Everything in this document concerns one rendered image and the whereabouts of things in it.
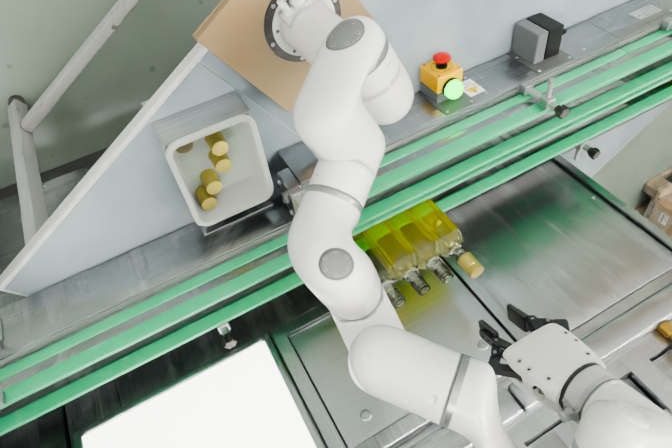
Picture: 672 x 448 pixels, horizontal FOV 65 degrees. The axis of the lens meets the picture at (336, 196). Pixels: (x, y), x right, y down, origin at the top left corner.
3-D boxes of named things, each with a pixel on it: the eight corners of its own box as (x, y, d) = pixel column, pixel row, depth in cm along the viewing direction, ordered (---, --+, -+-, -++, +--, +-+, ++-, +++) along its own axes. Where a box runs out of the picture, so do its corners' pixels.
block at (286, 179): (281, 203, 118) (294, 223, 113) (273, 173, 111) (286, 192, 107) (295, 197, 119) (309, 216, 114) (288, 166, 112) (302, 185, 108)
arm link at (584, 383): (572, 445, 65) (555, 429, 68) (625, 409, 68) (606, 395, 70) (569, 404, 62) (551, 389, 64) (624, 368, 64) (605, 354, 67)
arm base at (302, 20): (247, 10, 91) (284, 46, 81) (300, -42, 90) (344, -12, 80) (296, 66, 103) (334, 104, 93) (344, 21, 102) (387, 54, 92)
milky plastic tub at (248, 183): (187, 205, 113) (199, 231, 108) (149, 123, 97) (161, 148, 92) (261, 173, 118) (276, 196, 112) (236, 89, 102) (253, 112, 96)
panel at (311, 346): (78, 438, 108) (110, 626, 86) (72, 432, 105) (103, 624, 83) (442, 247, 131) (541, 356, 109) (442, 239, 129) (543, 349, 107)
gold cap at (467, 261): (456, 267, 111) (470, 281, 108) (457, 257, 108) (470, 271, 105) (470, 259, 111) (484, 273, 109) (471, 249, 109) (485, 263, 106)
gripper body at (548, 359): (561, 434, 67) (501, 379, 77) (620, 394, 70) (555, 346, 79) (557, 393, 64) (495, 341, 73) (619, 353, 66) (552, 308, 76)
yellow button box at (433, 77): (418, 89, 126) (437, 104, 121) (418, 62, 121) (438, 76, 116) (442, 79, 128) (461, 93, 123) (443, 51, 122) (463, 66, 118)
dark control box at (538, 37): (509, 50, 133) (533, 65, 128) (513, 21, 127) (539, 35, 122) (535, 39, 135) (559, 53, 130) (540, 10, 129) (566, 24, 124)
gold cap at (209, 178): (197, 173, 107) (203, 185, 105) (213, 165, 108) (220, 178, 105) (202, 185, 110) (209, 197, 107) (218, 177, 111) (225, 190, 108)
